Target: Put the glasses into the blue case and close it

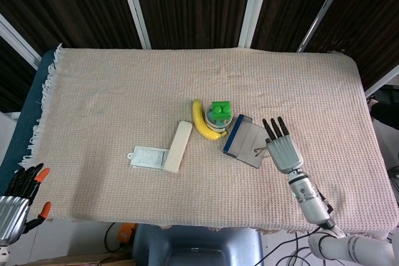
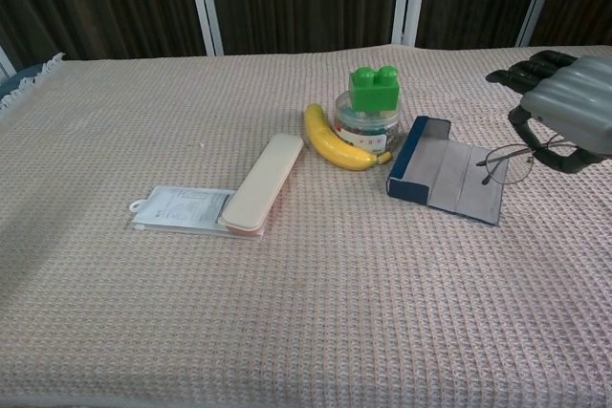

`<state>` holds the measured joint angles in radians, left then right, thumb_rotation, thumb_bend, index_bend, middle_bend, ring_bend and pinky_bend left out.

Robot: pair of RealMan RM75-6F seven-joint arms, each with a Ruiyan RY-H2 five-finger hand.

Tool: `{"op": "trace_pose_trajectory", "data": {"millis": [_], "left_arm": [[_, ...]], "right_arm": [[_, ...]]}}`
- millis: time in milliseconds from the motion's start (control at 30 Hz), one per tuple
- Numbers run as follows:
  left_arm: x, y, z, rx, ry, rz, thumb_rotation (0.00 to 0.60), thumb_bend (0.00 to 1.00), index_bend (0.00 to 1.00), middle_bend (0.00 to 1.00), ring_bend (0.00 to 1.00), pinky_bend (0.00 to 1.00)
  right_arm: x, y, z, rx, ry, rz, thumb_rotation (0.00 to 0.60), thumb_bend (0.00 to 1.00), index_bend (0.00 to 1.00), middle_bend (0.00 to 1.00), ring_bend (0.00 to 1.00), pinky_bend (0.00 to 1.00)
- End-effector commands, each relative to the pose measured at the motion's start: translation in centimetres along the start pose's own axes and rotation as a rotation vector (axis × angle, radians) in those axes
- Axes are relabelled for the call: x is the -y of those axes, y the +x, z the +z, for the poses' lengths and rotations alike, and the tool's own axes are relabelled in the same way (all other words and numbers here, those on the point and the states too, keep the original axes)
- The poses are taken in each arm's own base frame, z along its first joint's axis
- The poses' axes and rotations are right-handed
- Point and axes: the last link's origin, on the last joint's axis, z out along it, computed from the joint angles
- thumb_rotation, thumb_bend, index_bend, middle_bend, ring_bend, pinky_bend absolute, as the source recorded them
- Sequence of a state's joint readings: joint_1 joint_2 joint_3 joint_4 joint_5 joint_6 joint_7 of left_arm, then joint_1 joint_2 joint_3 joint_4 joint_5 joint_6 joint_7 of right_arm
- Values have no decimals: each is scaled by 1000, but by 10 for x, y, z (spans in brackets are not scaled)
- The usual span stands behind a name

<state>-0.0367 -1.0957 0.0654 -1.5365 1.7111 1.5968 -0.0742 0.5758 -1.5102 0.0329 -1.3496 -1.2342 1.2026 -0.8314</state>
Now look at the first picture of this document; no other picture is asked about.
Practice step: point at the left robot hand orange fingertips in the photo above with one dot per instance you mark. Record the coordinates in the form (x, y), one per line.
(12, 213)

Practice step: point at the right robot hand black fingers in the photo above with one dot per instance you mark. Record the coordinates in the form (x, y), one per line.
(285, 154)

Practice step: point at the wire-frame eyeglasses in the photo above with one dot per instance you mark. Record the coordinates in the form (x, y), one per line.
(257, 151)

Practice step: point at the transparent grey box blue edge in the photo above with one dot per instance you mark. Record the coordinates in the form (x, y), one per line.
(244, 141)

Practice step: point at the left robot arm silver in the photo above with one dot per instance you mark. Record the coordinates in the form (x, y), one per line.
(3, 255)

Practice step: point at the right robot arm silver white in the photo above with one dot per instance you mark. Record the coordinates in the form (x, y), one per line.
(311, 197)

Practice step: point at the green toy building brick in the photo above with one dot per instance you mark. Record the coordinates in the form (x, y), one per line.
(221, 111)

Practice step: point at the yellow banana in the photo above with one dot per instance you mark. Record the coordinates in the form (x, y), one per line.
(200, 123)

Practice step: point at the cream oblong case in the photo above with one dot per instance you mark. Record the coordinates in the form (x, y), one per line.
(178, 147)

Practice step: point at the black rounded object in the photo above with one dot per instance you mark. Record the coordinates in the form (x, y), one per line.
(386, 115)

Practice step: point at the orange device under table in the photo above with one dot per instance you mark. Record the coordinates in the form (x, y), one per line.
(126, 235)

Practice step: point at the clear plastic flat package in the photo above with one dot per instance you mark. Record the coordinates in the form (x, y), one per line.
(148, 157)

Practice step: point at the dark brown curtain panel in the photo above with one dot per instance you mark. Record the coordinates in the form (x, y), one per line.
(62, 4)
(193, 4)
(290, 4)
(371, 23)

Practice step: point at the beige woven fringed tablecloth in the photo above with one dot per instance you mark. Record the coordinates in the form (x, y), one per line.
(124, 91)

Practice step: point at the white metal frame post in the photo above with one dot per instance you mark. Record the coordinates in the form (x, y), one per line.
(322, 13)
(254, 7)
(15, 40)
(134, 7)
(383, 80)

